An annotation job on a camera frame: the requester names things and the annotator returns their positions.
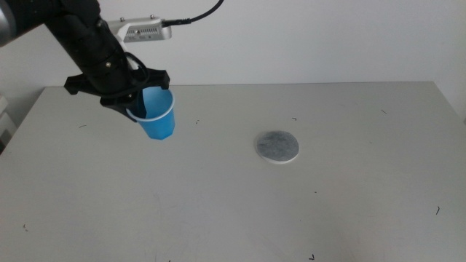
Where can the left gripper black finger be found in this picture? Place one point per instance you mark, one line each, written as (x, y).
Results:
(141, 107)
(118, 105)

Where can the blue plastic cup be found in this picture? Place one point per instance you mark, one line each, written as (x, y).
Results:
(160, 125)

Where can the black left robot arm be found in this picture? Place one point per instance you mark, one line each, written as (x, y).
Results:
(73, 29)

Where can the grey round cup mat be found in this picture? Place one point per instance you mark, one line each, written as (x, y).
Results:
(277, 146)

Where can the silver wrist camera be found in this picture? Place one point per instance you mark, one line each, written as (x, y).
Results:
(145, 31)

